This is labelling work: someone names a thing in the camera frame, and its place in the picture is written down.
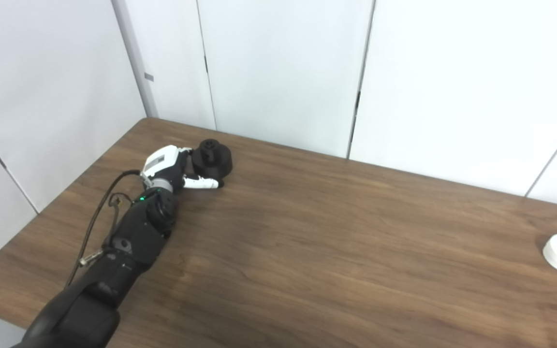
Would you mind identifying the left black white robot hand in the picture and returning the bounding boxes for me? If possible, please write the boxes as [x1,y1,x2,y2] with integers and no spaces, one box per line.
[141,145,225,191]

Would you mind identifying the thin left wrist wires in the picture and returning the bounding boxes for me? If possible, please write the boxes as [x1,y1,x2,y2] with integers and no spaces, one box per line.
[108,192,133,209]

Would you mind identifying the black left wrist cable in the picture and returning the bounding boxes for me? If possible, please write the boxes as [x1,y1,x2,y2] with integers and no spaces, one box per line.
[66,169,144,288]

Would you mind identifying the round black plastic part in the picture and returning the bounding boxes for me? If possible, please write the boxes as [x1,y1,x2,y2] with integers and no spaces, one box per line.
[191,139,234,178]

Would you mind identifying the grey wall corner post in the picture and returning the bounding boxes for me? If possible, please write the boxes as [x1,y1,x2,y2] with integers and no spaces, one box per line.
[111,0,159,119]

